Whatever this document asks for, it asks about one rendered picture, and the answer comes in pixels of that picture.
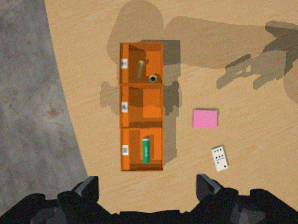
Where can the pink square pad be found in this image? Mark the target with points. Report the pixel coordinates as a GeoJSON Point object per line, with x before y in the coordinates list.
{"type": "Point", "coordinates": [204, 119]}

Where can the orange three-compartment bin rack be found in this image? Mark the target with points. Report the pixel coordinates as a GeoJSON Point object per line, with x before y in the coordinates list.
{"type": "Point", "coordinates": [140, 105]}

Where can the green aa battery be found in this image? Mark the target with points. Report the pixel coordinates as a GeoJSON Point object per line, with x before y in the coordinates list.
{"type": "Point", "coordinates": [146, 150]}

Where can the white domino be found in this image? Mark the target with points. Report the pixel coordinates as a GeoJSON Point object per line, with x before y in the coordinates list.
{"type": "Point", "coordinates": [219, 158]}

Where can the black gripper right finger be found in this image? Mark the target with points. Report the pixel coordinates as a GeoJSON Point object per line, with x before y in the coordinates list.
{"type": "Point", "coordinates": [215, 208]}

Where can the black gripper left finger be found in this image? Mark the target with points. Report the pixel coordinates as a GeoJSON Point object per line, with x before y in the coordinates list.
{"type": "Point", "coordinates": [35, 209]}

